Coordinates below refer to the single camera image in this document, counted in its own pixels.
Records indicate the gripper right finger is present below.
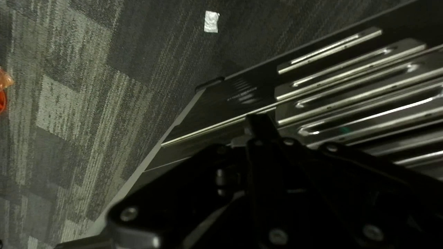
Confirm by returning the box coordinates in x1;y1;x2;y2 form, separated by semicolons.
258;114;443;249

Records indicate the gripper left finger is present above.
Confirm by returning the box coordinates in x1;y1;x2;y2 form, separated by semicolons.
106;114;261;249

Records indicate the black drawer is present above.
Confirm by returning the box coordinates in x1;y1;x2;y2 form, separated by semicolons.
274;38;427;101
276;52;443;127
277;27;383;75
298;78;443;149

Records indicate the orange plastic object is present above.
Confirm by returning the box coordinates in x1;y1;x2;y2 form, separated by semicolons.
0;67;15;114

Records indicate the white paper scrap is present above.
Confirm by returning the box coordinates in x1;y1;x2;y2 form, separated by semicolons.
204;10;220;34

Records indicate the silver drawer handle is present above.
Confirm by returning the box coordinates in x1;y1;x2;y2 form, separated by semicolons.
292;47;393;87
298;93;443;136
291;34;362;65
295;63;421;109

